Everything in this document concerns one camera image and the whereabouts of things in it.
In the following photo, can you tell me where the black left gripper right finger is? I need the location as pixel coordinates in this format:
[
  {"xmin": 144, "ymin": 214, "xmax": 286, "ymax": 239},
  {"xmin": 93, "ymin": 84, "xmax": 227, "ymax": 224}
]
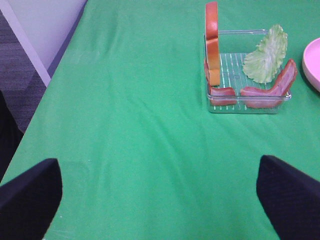
[{"xmin": 256, "ymin": 155, "xmax": 320, "ymax": 240}]

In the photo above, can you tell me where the pink plate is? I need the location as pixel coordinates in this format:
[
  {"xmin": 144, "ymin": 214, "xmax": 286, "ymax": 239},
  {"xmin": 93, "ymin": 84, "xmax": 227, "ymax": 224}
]
[{"xmin": 302, "ymin": 38, "xmax": 320, "ymax": 92}]

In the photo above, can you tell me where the short bacon strip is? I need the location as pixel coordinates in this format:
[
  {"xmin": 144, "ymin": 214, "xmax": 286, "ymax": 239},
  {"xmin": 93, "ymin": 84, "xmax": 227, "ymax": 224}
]
[{"xmin": 204, "ymin": 58, "xmax": 237, "ymax": 106}]

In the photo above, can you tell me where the clear left plastic container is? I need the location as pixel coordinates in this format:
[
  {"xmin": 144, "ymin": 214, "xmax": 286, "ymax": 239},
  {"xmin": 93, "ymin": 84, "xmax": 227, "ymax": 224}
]
[{"xmin": 206, "ymin": 29, "xmax": 292, "ymax": 114}]

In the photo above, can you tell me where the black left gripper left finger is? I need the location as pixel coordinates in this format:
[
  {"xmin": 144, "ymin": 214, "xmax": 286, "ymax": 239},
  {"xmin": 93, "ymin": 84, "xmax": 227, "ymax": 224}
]
[{"xmin": 0, "ymin": 158, "xmax": 63, "ymax": 240}]

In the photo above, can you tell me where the bread slice from container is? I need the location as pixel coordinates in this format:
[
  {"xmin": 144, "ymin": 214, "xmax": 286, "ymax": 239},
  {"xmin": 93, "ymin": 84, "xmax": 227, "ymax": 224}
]
[{"xmin": 205, "ymin": 1, "xmax": 220, "ymax": 86}]

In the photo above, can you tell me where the green lettuce leaf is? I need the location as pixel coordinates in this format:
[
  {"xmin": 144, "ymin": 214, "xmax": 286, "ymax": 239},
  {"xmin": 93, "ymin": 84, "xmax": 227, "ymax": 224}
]
[{"xmin": 242, "ymin": 24, "xmax": 288, "ymax": 84}]

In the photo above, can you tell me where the long bacon strip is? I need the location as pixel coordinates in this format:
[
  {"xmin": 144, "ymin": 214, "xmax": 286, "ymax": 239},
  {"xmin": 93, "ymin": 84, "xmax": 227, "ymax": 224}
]
[{"xmin": 240, "ymin": 59, "xmax": 298, "ymax": 109}]

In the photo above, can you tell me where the green tablecloth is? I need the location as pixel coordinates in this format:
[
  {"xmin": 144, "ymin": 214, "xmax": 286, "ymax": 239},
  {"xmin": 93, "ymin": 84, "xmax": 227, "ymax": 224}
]
[{"xmin": 3, "ymin": 0, "xmax": 320, "ymax": 240}]

